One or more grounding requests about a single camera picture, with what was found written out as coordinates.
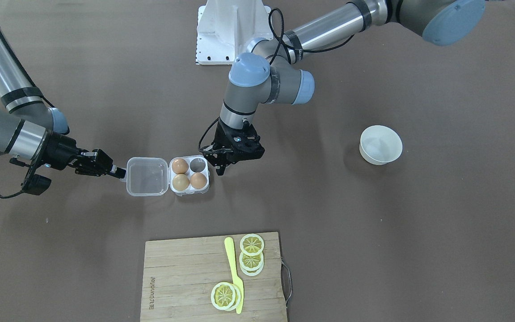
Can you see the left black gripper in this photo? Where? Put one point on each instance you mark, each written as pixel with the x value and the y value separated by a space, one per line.
pixel 220 138

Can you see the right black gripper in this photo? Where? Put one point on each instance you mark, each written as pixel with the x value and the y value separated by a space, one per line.
pixel 59 152

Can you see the clear plastic egg box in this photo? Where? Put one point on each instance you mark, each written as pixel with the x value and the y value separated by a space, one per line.
pixel 150 176

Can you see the brown egg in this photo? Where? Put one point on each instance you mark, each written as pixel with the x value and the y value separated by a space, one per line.
pixel 180 182
pixel 198 180
pixel 179 166

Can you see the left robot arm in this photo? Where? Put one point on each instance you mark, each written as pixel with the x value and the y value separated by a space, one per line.
pixel 264 72

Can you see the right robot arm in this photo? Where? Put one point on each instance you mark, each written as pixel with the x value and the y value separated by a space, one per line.
pixel 33 130

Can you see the yellow plastic knife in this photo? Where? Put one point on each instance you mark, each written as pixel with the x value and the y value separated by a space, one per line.
pixel 232 260

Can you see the lemon slice behind front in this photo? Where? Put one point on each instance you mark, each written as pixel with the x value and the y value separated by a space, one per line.
pixel 251 265

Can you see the lemon slice under top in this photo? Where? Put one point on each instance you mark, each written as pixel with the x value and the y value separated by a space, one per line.
pixel 239 297

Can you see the wooden cutting board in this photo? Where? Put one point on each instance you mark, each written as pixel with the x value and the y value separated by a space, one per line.
pixel 179 276

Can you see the lemon slice on knife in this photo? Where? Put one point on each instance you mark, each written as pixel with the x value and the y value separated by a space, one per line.
pixel 223 296

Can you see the white bowl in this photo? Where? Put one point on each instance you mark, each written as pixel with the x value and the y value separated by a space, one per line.
pixel 380 145

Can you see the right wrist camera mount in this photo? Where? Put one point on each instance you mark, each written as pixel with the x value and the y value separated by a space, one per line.
pixel 33 184

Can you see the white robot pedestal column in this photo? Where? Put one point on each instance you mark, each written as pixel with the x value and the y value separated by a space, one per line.
pixel 227 28

